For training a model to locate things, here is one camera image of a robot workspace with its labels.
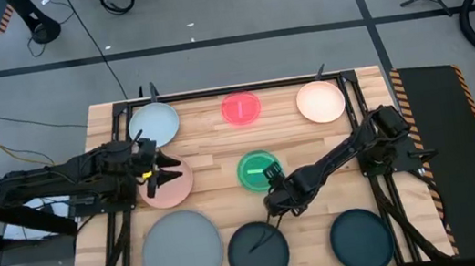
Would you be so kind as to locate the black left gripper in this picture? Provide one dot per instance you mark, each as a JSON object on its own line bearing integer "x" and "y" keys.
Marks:
{"x": 144, "y": 152}

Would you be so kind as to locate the black frame clamp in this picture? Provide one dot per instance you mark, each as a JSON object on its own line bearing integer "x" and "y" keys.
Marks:
{"x": 152, "y": 92}
{"x": 319, "y": 72}

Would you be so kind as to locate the black aluminium table frame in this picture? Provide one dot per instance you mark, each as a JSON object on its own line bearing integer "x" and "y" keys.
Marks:
{"x": 214, "y": 93}

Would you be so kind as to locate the black floor stand base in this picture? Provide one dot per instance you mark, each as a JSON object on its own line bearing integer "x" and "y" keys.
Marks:
{"x": 42, "y": 32}

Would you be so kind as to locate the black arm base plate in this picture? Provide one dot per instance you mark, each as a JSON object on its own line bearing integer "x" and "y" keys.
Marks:
{"x": 105, "y": 208}
{"x": 407, "y": 161}

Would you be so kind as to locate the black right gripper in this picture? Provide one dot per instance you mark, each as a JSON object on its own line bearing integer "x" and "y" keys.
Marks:
{"x": 280, "y": 198}

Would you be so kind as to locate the light blue plastic plate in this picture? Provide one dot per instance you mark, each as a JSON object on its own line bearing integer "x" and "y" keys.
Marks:
{"x": 153, "y": 121}

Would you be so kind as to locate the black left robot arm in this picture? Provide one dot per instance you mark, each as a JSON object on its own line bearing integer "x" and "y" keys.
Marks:
{"x": 63, "y": 174}

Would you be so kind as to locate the large black hazard-striped mat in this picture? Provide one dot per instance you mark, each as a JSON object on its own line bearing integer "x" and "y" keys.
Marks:
{"x": 461, "y": 158}

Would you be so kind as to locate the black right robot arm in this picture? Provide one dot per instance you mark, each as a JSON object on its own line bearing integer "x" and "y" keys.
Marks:
{"x": 337, "y": 153}

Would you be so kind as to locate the cream white plastic plate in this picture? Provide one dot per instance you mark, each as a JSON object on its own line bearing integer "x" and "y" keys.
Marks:
{"x": 320, "y": 101}

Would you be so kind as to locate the large grey plastic plate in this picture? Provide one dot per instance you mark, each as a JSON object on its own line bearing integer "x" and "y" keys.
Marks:
{"x": 182, "y": 255}

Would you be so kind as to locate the white sheet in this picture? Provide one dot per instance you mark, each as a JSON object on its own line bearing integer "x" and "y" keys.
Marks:
{"x": 25, "y": 232}

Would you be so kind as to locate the pink plastic plate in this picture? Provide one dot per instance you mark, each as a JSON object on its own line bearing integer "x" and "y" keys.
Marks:
{"x": 176, "y": 193}

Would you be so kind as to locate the green translucent plastic plate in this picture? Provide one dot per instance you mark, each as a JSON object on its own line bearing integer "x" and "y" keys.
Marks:
{"x": 251, "y": 182}

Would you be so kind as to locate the dark teal plastic plate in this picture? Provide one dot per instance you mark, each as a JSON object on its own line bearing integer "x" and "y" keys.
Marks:
{"x": 362, "y": 240}

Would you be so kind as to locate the red translucent plastic plate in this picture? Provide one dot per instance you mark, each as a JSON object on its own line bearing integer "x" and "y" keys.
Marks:
{"x": 235, "y": 115}

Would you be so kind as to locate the black wrist camera yellow label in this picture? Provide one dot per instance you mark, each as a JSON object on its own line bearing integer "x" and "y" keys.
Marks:
{"x": 151, "y": 188}

